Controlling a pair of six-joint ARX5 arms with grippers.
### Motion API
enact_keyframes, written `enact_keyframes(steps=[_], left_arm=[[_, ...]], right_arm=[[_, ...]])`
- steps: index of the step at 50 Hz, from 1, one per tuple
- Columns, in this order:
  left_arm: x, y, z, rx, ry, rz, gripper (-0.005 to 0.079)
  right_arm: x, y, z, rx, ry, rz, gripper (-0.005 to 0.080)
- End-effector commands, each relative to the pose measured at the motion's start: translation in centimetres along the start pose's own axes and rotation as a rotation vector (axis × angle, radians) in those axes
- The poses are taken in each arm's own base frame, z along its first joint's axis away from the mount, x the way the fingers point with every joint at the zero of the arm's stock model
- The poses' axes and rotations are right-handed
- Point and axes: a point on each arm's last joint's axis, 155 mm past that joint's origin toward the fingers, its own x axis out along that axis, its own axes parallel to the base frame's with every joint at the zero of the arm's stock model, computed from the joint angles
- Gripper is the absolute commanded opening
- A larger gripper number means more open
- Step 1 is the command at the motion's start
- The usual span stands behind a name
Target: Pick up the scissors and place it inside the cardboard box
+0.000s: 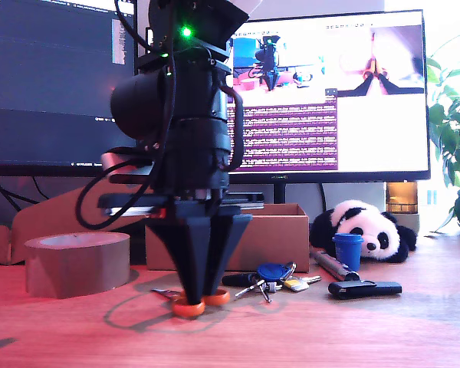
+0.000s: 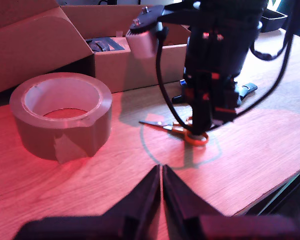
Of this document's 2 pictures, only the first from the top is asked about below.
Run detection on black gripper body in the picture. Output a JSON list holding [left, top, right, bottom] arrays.
[[97, 150, 266, 219]]

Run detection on orange handled scissors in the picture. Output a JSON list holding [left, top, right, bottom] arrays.
[[149, 287, 232, 319]]

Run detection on open cardboard box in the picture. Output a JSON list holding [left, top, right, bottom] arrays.
[[0, 182, 312, 274]]

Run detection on black key fob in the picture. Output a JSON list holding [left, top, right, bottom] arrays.
[[221, 272, 257, 288]]

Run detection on blue round key tag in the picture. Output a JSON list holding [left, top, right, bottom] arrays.
[[255, 262, 289, 281]]

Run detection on black monitor stand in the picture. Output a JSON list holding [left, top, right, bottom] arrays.
[[273, 182, 288, 205]]

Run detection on yellow headed key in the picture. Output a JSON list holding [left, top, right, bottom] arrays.
[[281, 274, 324, 294]]

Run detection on silver metal tube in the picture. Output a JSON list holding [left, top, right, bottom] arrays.
[[310, 248, 360, 284]]

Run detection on brown packing tape roll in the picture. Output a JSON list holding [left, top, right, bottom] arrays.
[[24, 231, 132, 301]]

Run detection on small blue cup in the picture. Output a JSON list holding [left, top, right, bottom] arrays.
[[331, 232, 366, 273]]

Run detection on panda plush toy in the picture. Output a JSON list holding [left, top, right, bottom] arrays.
[[308, 199, 419, 265]]

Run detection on black flat handheld device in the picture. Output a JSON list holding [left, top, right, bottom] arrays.
[[327, 279, 403, 301]]

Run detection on dark computer monitor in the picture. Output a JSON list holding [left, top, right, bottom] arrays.
[[0, 0, 142, 179]]

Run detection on amber glass jar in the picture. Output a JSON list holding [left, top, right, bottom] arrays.
[[385, 181, 419, 215]]

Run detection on pale grey pot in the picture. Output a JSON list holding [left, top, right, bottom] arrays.
[[395, 212, 422, 236]]

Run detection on black Huawei computer monitor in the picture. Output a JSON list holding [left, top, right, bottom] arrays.
[[143, 8, 432, 186]]

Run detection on green leafy plant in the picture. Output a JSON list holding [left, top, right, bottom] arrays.
[[424, 26, 460, 235]]

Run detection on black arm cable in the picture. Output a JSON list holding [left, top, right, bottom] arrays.
[[218, 83, 245, 173], [113, 0, 156, 53], [75, 163, 156, 231]]

